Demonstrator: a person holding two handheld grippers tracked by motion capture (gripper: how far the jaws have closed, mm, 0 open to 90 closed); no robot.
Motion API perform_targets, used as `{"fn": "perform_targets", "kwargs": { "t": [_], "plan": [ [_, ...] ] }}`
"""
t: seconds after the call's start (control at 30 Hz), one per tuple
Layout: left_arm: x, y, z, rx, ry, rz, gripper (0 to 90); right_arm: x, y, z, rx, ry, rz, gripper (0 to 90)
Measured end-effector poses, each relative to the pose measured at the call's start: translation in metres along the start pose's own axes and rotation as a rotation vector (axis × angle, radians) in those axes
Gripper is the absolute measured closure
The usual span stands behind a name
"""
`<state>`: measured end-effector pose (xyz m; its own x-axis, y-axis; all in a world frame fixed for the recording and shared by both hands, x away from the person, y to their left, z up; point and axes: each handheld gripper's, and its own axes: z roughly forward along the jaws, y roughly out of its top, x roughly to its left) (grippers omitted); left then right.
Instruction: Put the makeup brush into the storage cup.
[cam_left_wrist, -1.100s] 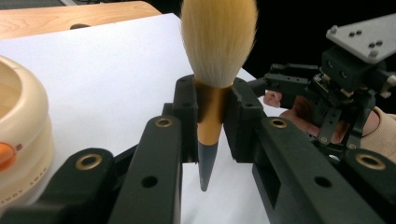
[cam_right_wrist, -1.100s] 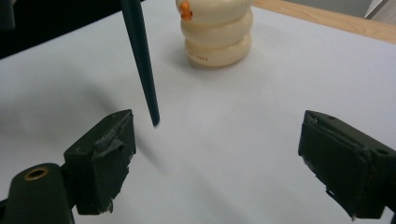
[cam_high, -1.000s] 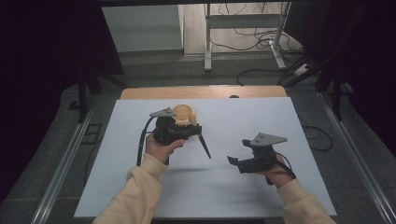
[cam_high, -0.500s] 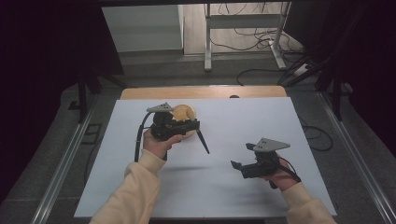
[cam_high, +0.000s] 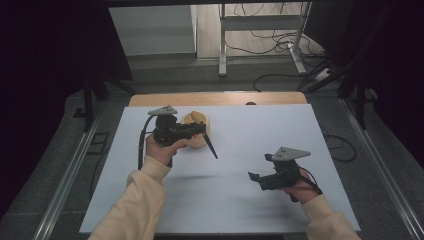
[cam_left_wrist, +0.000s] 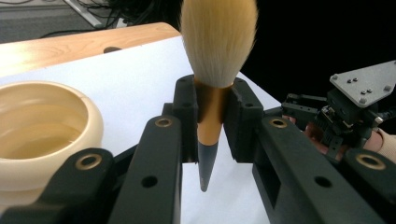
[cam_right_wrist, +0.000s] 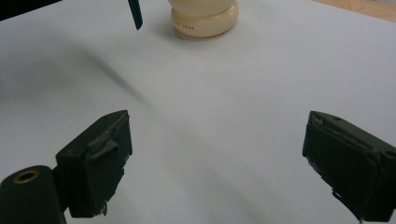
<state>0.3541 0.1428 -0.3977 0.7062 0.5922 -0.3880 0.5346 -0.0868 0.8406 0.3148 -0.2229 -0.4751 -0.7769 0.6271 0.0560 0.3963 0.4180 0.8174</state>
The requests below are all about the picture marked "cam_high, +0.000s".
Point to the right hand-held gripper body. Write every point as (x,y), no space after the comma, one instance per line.
(281,178)

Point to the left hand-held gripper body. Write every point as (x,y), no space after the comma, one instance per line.
(168,131)

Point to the cream ceramic cup red mark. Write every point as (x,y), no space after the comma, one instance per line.
(200,143)

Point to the person's left hand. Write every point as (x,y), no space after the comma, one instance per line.
(160,151)

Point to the person's right hand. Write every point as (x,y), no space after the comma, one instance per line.
(305,195)

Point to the white table sheet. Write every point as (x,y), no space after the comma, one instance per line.
(240,133)

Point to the small black table knob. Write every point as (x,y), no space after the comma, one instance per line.
(251,103)

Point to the black tripod stand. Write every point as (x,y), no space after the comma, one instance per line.
(88,106)

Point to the white power strip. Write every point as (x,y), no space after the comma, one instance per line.
(322,74)

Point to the white cabinet panel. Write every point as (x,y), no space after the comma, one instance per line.
(153,30)

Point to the black metal stand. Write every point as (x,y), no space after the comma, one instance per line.
(360,106)

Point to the grey metal floor rail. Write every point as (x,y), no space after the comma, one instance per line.
(66,180)
(383,180)

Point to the white metal desk frame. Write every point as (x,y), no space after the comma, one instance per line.
(256,23)

